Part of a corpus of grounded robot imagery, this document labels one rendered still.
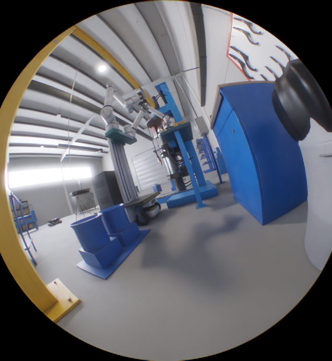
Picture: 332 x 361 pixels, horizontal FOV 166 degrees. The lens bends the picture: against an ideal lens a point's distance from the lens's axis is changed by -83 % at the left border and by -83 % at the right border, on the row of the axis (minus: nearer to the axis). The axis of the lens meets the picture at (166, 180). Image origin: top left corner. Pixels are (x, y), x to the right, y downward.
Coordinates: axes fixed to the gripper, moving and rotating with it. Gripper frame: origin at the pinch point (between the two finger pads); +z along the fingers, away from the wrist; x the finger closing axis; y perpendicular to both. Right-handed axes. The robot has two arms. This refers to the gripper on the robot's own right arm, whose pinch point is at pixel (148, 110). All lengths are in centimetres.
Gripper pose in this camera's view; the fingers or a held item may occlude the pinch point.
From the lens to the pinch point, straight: 157.1
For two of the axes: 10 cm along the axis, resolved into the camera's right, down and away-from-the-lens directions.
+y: -7.4, 6.6, 1.5
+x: -0.6, 1.5, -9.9
